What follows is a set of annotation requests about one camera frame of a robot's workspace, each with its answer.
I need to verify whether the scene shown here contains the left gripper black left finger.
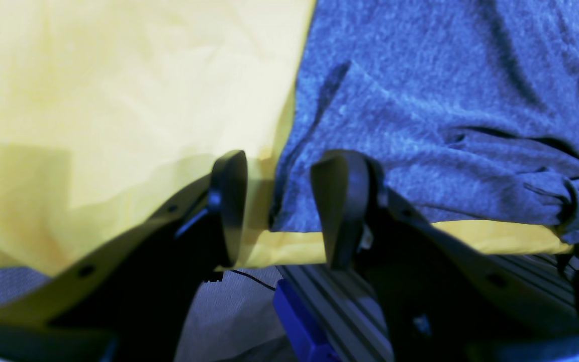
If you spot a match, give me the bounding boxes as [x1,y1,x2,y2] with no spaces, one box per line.
[0,150,248,361]

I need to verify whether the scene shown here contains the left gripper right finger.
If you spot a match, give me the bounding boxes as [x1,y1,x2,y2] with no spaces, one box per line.
[311,149,579,361]

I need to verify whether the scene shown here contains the grey long-sleeve shirt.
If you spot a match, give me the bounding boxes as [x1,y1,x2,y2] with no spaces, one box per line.
[269,1,579,244]

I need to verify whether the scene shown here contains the yellow table cloth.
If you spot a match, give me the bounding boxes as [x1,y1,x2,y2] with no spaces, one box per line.
[0,0,574,277]

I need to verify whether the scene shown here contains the aluminium frame rail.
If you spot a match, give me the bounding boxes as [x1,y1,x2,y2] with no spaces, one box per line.
[279,254,579,361]

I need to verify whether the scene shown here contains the blue plastic bracket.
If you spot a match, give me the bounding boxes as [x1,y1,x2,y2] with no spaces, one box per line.
[273,279,340,361]

